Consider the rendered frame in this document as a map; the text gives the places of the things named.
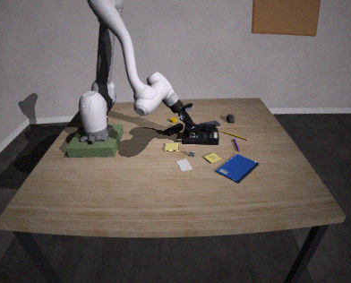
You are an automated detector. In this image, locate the black computer mouse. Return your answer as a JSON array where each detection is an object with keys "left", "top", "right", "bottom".
[{"left": 227, "top": 115, "right": 235, "bottom": 124}]

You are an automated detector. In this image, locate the black desk phone body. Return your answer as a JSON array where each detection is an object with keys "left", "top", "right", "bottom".
[{"left": 183, "top": 128, "right": 219, "bottom": 145}]

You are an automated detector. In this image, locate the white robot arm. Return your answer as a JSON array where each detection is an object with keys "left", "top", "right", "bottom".
[{"left": 79, "top": 0, "right": 179, "bottom": 144}]

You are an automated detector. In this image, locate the black telephone handset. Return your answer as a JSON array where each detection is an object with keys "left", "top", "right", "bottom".
[{"left": 184, "top": 124, "right": 216, "bottom": 131}]

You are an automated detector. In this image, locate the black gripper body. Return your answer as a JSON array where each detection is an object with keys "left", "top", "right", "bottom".
[{"left": 169, "top": 99, "right": 185, "bottom": 117}]

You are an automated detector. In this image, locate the blue notebook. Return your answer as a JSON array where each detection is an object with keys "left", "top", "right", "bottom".
[{"left": 216, "top": 154, "right": 259, "bottom": 184}]

